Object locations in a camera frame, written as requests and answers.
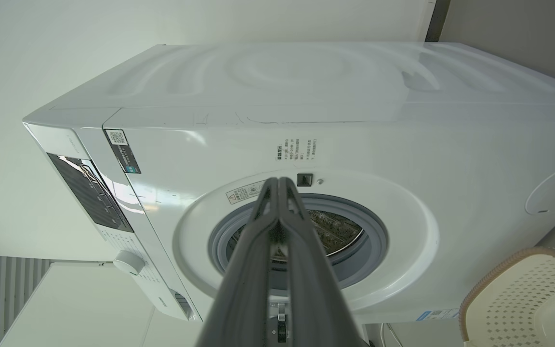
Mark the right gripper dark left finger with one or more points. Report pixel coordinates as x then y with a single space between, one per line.
244 289

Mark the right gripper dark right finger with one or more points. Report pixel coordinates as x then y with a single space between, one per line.
316 299

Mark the white washing machine dial knob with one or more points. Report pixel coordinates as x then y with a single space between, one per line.
128 263

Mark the black glossy control display panel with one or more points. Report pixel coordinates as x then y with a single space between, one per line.
89 193

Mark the cream laundry basket brown rim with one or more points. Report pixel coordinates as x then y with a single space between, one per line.
523 299

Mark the grey rubber door gasket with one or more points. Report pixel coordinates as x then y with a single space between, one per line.
371 241

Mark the triangle warning sticker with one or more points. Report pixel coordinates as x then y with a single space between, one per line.
244 193

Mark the black door latch socket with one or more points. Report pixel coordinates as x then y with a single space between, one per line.
304 180

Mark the blue white energy sticker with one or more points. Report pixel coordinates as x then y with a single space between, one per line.
435 314

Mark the printed text label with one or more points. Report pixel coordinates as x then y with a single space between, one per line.
297 150

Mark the white cabinet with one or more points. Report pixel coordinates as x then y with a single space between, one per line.
80 308

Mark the QR code sticker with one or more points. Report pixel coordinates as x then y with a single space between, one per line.
122 150

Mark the white front-load washing machine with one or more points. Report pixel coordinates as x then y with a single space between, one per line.
403 120

